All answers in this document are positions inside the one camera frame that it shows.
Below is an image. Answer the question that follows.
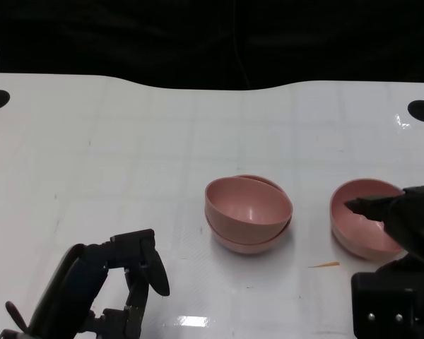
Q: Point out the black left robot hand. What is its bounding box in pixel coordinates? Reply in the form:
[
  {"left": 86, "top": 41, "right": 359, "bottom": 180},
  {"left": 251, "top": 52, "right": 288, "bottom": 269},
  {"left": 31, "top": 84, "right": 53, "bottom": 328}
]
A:
[{"left": 28, "top": 228, "right": 171, "bottom": 339}]

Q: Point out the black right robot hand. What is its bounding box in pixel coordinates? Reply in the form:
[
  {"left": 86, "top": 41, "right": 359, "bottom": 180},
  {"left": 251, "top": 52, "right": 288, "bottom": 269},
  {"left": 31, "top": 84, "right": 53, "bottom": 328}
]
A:
[{"left": 343, "top": 186, "right": 424, "bottom": 262}]

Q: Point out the pink plastic bowl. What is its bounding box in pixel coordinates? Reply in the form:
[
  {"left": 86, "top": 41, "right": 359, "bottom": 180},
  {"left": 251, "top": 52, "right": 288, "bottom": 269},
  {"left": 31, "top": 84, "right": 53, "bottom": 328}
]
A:
[
  {"left": 204, "top": 175, "right": 293, "bottom": 237},
  {"left": 329, "top": 178, "right": 409, "bottom": 262},
  {"left": 205, "top": 174, "right": 293, "bottom": 256}
]

